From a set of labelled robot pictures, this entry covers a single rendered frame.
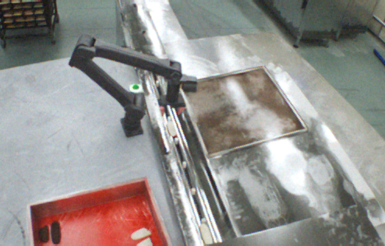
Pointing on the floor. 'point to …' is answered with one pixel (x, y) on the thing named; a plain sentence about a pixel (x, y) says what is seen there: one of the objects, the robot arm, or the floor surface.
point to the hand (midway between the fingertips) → (171, 113)
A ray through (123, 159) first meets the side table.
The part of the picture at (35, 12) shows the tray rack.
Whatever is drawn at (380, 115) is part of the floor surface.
